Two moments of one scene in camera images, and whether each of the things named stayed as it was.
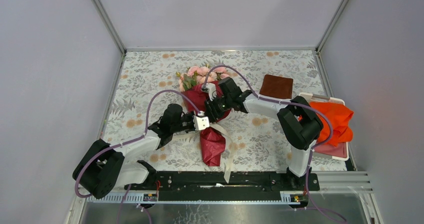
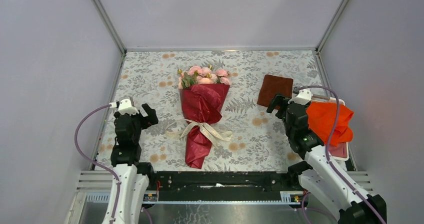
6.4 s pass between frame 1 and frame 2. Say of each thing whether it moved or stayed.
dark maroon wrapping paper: moved
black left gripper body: moved
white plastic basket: stayed
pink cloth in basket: stayed
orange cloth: stayed
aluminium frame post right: stayed
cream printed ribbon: moved
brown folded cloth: stayed
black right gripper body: moved
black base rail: stayed
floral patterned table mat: stayed
